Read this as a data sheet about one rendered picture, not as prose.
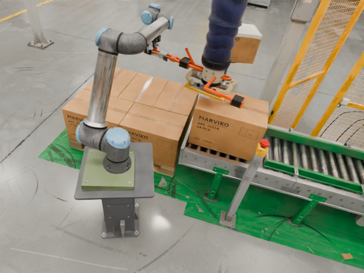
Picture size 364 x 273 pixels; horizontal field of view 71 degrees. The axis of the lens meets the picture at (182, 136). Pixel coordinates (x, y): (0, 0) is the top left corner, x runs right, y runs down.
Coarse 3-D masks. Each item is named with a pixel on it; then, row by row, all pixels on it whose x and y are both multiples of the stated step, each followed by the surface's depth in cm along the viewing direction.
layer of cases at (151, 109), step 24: (120, 72) 312; (120, 96) 275; (144, 96) 281; (168, 96) 287; (192, 96) 293; (72, 120) 255; (120, 120) 246; (144, 120) 251; (168, 120) 256; (168, 144) 242
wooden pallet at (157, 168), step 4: (72, 140) 276; (76, 140) 274; (72, 144) 280; (76, 144) 278; (80, 144) 276; (76, 148) 283; (80, 148) 281; (156, 164) 266; (176, 164) 272; (156, 168) 275; (160, 168) 269; (164, 168) 267; (168, 168) 265; (172, 168) 264; (160, 172) 273; (164, 172) 271; (168, 172) 269; (172, 172) 268; (172, 176) 272
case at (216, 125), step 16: (208, 96) 223; (208, 112) 207; (224, 112) 209; (240, 112) 212; (256, 112) 215; (192, 128) 223; (208, 128) 218; (224, 128) 213; (240, 128) 208; (256, 128) 204; (208, 144) 229; (224, 144) 224; (240, 144) 218; (256, 144) 214
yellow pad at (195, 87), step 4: (188, 84) 206; (192, 84) 206; (196, 84) 207; (200, 84) 208; (188, 88) 206; (192, 88) 204; (196, 88) 204; (200, 88) 204; (200, 92) 202; (204, 92) 201; (208, 92) 201; (212, 96) 199; (216, 96) 198; (220, 100) 197
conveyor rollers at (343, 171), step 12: (192, 144) 236; (276, 144) 249; (300, 144) 256; (228, 156) 229; (276, 156) 237; (312, 156) 244; (336, 156) 251; (348, 156) 250; (312, 168) 235; (324, 168) 233; (336, 168) 235; (348, 168) 242; (360, 168) 240
